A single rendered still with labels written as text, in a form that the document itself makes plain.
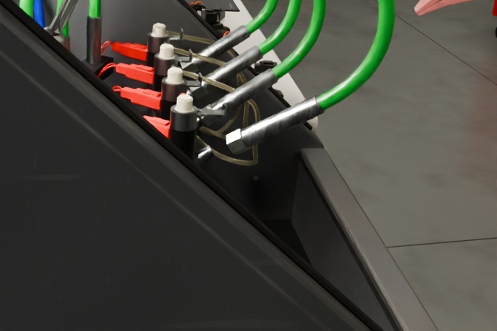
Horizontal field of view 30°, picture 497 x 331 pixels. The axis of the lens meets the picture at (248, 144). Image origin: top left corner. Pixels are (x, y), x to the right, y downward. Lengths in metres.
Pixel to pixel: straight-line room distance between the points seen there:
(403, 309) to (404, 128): 3.02
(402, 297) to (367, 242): 0.12
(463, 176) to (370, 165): 0.35
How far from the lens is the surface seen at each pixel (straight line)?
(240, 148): 0.86
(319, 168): 1.29
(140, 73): 1.11
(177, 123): 0.94
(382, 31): 0.81
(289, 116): 0.84
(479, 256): 3.12
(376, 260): 1.09
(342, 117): 4.02
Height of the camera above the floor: 1.50
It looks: 24 degrees down
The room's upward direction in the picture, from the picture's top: 5 degrees clockwise
